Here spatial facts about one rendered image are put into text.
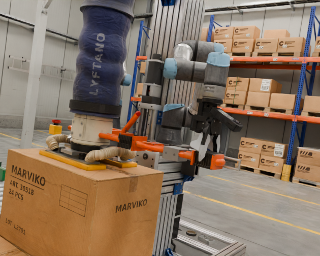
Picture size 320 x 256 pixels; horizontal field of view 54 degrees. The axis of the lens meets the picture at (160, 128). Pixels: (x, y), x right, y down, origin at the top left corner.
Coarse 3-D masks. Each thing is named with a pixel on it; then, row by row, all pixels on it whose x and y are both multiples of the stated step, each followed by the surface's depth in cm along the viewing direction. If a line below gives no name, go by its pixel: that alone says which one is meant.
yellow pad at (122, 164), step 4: (116, 156) 146; (100, 160) 145; (104, 160) 144; (108, 160) 142; (120, 160) 142; (128, 160) 145; (112, 164) 140; (116, 164) 139; (120, 164) 137; (124, 164) 138; (128, 164) 140; (132, 164) 142; (136, 164) 144
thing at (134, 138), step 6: (120, 138) 125; (126, 138) 123; (132, 138) 124; (138, 138) 124; (144, 138) 127; (120, 144) 125; (126, 144) 123; (132, 144) 122; (132, 150) 122; (138, 150) 125; (144, 150) 128
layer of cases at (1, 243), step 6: (0, 240) 141; (6, 240) 142; (0, 246) 135; (6, 246) 136; (12, 246) 137; (0, 252) 130; (6, 252) 131; (12, 252) 132; (18, 252) 132; (24, 252) 134
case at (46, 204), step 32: (32, 160) 133; (32, 192) 132; (64, 192) 120; (96, 192) 110; (128, 192) 124; (160, 192) 142; (0, 224) 146; (32, 224) 131; (64, 224) 119; (96, 224) 112; (128, 224) 127
